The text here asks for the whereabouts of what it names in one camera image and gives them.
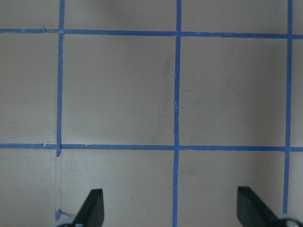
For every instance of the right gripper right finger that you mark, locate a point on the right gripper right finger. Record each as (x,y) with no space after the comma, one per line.
(253,212)

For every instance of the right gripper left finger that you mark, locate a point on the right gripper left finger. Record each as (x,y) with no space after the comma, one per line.
(91,213)

